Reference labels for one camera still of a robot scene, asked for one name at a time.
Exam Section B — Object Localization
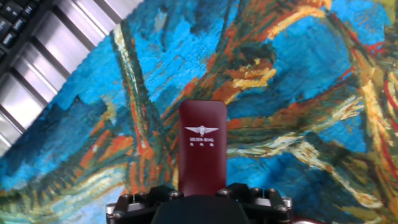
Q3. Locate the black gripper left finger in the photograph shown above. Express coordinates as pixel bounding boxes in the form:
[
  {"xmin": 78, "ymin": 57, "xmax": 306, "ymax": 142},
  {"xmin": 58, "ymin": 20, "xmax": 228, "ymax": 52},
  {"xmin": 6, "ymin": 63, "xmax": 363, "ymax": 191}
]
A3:
[{"xmin": 105, "ymin": 185, "xmax": 184, "ymax": 224}]

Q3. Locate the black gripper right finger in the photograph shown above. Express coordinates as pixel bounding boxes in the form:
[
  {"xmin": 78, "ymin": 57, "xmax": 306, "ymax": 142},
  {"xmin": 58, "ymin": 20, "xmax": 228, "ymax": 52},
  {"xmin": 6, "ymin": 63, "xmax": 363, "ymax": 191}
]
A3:
[{"xmin": 216, "ymin": 182, "xmax": 293, "ymax": 224}]

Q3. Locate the maroon telephone handset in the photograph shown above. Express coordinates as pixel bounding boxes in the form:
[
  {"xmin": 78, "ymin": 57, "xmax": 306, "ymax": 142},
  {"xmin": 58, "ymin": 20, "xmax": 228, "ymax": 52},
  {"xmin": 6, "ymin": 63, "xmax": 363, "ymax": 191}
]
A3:
[{"xmin": 177, "ymin": 100, "xmax": 228, "ymax": 197}]

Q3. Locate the sunflower painting tablecloth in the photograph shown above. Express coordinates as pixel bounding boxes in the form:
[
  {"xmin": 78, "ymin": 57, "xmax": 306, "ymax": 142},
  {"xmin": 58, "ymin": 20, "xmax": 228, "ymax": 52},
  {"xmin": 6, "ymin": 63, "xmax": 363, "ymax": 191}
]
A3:
[{"xmin": 0, "ymin": 0, "xmax": 398, "ymax": 224}]

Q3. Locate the black computer keyboard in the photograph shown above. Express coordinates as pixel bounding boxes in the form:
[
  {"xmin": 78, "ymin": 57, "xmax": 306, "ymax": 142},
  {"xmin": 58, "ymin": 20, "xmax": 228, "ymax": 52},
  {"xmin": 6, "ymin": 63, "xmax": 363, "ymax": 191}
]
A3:
[{"xmin": 0, "ymin": 0, "xmax": 43, "ymax": 62}]

